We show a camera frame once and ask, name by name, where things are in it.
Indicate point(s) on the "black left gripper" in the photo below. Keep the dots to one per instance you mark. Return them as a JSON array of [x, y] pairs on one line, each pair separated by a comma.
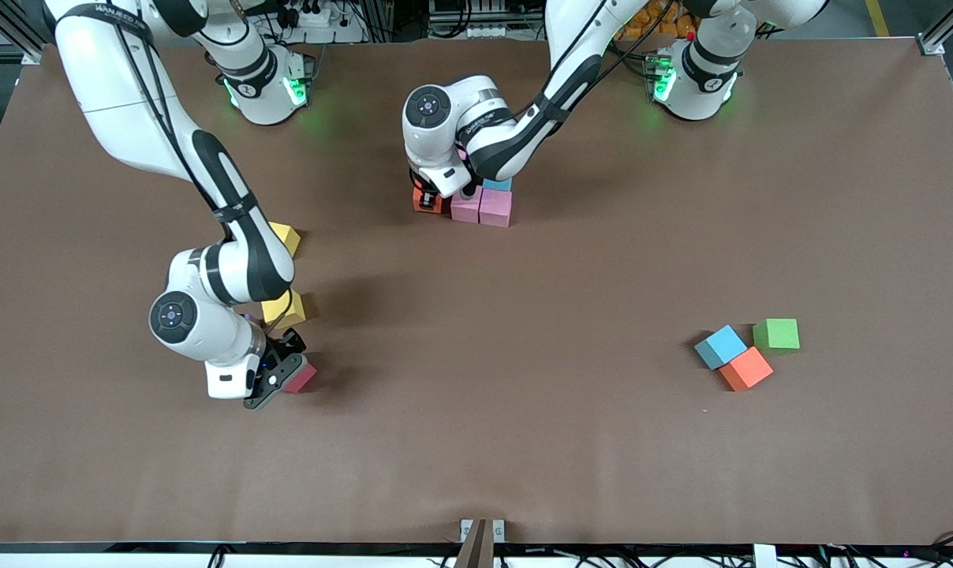
[[427, 199]]

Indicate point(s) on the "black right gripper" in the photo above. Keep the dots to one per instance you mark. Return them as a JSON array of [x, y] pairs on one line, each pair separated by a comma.
[[290, 344]]

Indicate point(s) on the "orange foam cube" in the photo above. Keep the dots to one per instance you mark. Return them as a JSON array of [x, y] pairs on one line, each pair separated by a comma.
[[745, 368], [429, 207]]

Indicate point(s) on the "yellow foam cube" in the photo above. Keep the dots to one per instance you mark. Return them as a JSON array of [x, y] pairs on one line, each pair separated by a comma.
[[284, 314], [288, 235]]

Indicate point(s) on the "red foam cube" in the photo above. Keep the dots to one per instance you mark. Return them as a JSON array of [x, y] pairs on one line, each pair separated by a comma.
[[301, 377]]

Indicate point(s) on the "pink foam cube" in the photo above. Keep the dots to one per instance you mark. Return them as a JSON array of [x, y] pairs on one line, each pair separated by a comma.
[[495, 210], [466, 208]]

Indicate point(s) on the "blue foam cube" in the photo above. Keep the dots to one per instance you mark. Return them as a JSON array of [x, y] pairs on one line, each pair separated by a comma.
[[721, 345], [497, 184]]

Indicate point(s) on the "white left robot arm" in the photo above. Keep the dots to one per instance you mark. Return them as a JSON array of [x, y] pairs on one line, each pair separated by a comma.
[[445, 134]]

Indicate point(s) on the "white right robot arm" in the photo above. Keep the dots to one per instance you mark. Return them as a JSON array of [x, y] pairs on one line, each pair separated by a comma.
[[208, 315]]

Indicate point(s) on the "white power strip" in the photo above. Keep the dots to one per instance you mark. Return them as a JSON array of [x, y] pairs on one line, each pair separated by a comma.
[[319, 24]]

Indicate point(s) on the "brown table mat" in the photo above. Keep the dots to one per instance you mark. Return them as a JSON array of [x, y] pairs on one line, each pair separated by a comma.
[[476, 442]]

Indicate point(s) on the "orange object pile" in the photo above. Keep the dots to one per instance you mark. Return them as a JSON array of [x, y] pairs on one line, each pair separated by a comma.
[[666, 24]]

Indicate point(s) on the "green foam cube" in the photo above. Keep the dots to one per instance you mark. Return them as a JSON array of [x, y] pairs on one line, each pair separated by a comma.
[[776, 334]]

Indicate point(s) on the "yellow floor tape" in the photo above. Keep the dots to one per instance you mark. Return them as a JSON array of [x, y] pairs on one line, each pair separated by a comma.
[[879, 17]]

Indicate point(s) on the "brown post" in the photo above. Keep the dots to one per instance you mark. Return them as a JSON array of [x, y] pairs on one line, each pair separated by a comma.
[[472, 548]]

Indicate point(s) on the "small metal bracket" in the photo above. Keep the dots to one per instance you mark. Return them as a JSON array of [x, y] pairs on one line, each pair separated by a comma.
[[498, 530]]

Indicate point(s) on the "aluminium frame profile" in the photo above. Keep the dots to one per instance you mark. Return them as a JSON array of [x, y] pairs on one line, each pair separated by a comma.
[[938, 35], [11, 31]]

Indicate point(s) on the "white bracket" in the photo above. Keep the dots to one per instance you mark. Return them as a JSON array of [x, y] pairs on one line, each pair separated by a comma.
[[764, 556]]

